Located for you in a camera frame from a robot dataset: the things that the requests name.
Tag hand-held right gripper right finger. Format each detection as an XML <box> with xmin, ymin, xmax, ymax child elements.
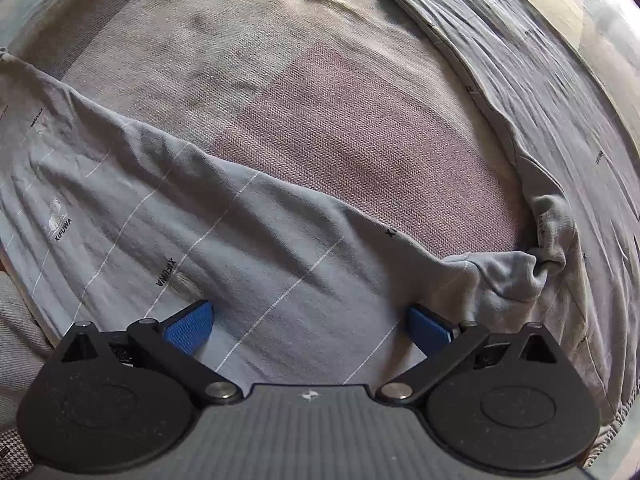
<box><xmin>375</xmin><ymin>304</ymin><xmax>559</xmax><ymax>406</ymax></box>

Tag person's grey clothing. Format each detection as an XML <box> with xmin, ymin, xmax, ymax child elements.
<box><xmin>0</xmin><ymin>272</ymin><xmax>53</xmax><ymax>433</ymax></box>

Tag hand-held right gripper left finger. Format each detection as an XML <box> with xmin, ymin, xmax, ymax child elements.
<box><xmin>59</xmin><ymin>300</ymin><xmax>244</xmax><ymax>405</ymax></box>

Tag grey pants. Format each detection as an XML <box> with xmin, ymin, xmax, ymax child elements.
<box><xmin>0</xmin><ymin>0</ymin><xmax>640</xmax><ymax>466</ymax></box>

